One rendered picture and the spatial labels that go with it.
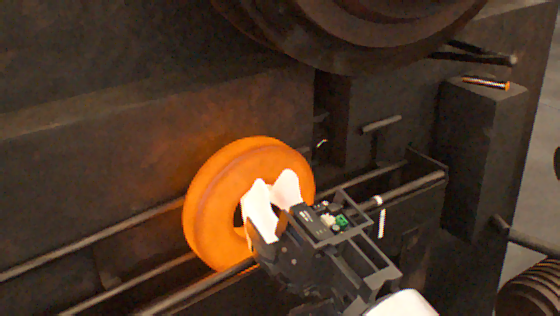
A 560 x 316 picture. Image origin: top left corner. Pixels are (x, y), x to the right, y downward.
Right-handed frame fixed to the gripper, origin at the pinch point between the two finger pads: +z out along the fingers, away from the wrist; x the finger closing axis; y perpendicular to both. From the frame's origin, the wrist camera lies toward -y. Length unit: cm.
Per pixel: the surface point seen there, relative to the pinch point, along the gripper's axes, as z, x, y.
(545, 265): -17, -46, -19
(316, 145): 6.4, -15.0, -3.7
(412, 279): -10.1, -23.4, -17.7
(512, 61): -8.6, -24.1, 17.2
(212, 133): 6.9, 1.3, 3.3
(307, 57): 0.6, -4.0, 16.2
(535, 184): 28, -152, -87
